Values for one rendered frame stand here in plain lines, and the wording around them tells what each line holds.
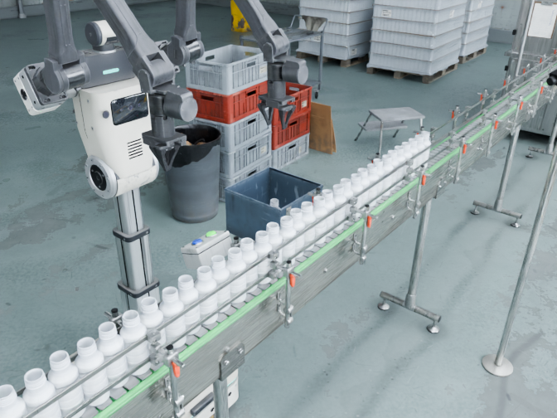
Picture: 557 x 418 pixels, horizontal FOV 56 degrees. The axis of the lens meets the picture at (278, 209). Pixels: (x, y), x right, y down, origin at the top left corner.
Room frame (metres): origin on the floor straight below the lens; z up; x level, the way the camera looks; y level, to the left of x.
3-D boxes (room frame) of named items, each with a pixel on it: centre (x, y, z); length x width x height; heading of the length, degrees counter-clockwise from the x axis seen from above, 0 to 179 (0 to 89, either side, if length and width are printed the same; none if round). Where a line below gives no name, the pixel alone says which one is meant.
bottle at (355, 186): (1.74, -0.28, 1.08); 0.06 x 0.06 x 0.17
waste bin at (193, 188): (3.56, 0.64, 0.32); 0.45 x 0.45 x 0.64
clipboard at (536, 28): (5.27, -2.50, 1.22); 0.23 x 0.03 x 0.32; 52
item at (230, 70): (4.05, 0.39, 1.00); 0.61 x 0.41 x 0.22; 149
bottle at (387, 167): (1.93, -0.43, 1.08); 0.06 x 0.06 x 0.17
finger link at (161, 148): (1.25, 0.30, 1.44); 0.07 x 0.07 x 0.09; 52
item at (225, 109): (4.06, 0.39, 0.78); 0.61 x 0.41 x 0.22; 149
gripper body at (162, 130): (1.25, 0.29, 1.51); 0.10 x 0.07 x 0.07; 52
